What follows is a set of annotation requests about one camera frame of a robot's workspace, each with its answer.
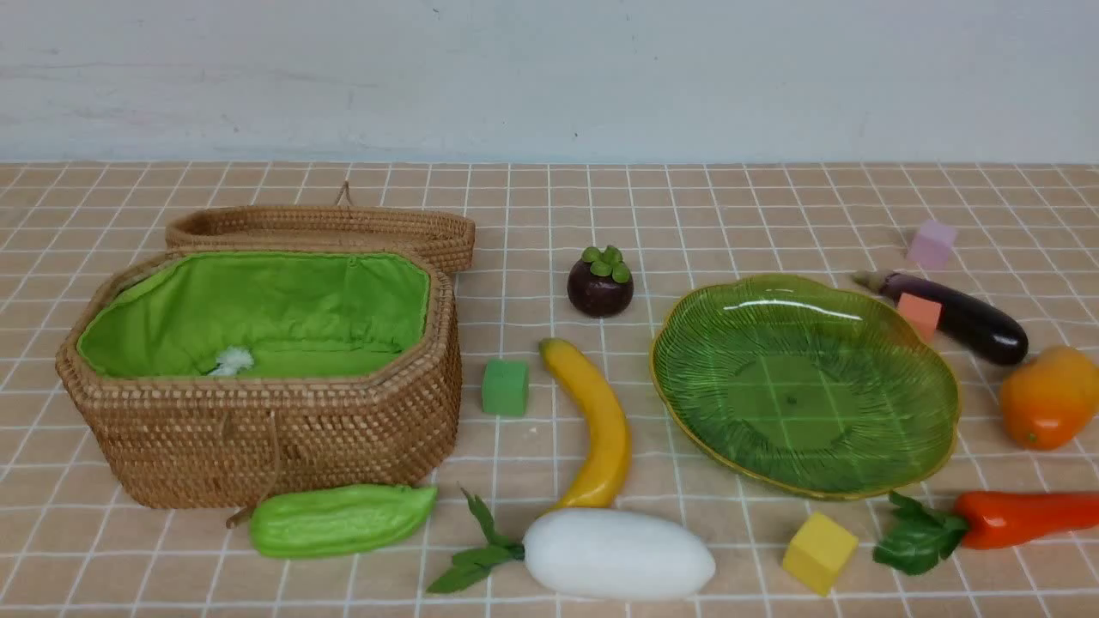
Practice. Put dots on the dark purple mangosteen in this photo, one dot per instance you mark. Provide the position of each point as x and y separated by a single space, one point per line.
600 284

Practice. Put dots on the yellow banana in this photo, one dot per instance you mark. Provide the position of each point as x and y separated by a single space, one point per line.
605 470

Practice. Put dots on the white radish with leaves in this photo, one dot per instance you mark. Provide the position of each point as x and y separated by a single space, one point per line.
599 553

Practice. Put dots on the green bitter gourd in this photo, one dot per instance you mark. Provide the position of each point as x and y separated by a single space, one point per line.
339 521

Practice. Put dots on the dark purple eggplant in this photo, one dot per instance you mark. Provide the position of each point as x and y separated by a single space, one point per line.
990 333

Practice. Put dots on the orange carrot with leaves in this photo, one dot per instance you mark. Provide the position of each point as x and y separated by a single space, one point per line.
982 520

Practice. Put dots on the orange mango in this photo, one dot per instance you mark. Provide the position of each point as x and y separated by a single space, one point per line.
1047 401

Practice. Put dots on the green foam cube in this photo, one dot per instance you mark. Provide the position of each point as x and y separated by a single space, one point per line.
504 388

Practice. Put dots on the woven wicker basket lid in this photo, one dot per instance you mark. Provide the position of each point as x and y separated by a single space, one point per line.
445 240

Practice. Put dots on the green glass leaf plate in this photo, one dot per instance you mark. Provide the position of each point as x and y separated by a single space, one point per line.
819 391

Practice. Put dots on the yellow foam cube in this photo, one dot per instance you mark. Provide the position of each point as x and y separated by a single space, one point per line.
818 553

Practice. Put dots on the salmon foam cube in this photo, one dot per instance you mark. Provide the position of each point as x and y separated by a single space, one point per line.
923 314

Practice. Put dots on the woven wicker basket green lining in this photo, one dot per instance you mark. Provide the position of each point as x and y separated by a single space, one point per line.
215 379

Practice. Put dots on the pink foam cube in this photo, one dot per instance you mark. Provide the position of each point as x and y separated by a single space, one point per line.
932 245

